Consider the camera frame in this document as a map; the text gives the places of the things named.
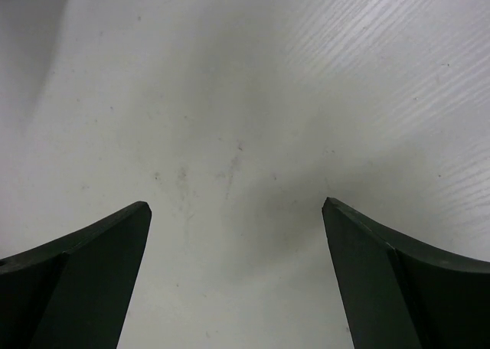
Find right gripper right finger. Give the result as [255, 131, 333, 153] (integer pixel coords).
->
[322, 197, 489, 348]

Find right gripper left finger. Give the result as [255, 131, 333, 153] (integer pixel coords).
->
[1, 201, 152, 348]

